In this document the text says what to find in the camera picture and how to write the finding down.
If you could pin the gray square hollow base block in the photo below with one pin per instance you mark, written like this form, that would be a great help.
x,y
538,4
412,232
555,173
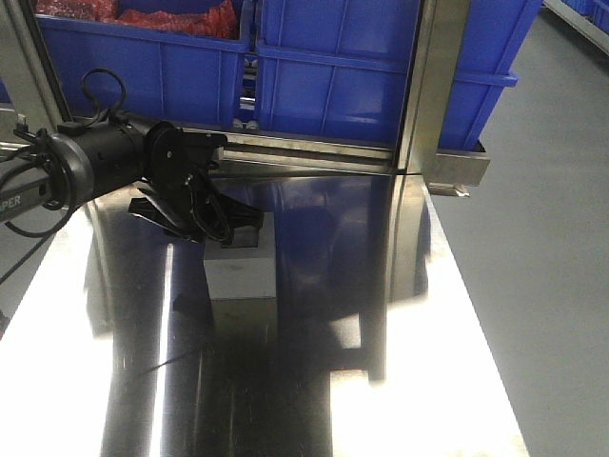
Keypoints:
x,y
246,269

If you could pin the blue bin with red items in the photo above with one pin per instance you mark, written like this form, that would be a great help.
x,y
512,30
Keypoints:
x,y
164,74

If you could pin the red mesh bagged items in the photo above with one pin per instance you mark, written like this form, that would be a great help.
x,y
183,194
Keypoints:
x,y
219,20

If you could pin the blue plastic bin middle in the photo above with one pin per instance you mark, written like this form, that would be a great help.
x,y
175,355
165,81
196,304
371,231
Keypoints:
x,y
334,69

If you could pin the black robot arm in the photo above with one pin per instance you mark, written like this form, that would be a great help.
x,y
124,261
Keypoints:
x,y
47,180

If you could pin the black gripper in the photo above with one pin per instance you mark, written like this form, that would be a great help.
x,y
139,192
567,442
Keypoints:
x,y
177,172

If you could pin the blue plastic bin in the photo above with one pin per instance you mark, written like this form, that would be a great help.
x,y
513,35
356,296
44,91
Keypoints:
x,y
334,69
493,36

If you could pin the blue plastic bin right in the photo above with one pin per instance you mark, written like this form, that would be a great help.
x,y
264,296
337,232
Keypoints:
x,y
493,36

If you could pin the stainless steel shelf frame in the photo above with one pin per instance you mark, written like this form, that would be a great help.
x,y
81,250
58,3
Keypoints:
x,y
35,92

